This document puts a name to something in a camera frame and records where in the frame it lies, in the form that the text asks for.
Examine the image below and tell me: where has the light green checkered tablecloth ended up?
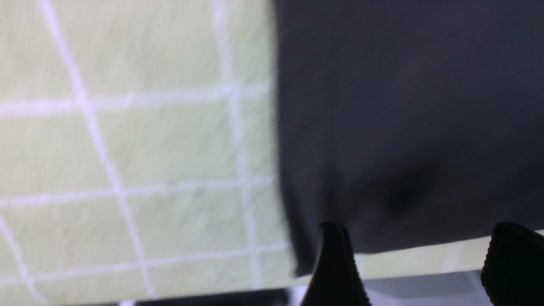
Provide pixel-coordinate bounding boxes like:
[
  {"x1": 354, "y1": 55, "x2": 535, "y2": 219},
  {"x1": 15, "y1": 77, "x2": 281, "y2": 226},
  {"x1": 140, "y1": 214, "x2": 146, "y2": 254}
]
[{"x1": 0, "y1": 0, "x2": 490, "y2": 306}]

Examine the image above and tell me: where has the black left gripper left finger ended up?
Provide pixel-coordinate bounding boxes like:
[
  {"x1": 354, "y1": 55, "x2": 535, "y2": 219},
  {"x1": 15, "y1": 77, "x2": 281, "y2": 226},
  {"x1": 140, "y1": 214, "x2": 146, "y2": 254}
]
[{"x1": 300, "y1": 221, "x2": 371, "y2": 306}]

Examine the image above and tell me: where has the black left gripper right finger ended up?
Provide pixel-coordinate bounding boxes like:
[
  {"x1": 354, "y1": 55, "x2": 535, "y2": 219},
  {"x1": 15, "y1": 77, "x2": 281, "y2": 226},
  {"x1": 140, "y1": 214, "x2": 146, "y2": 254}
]
[{"x1": 480, "y1": 223, "x2": 544, "y2": 306}]

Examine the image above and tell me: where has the dark gray long-sleeve shirt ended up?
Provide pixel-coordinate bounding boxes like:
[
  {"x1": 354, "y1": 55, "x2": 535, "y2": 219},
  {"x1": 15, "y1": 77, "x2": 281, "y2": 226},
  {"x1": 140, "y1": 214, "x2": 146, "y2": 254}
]
[{"x1": 273, "y1": 0, "x2": 544, "y2": 276}]

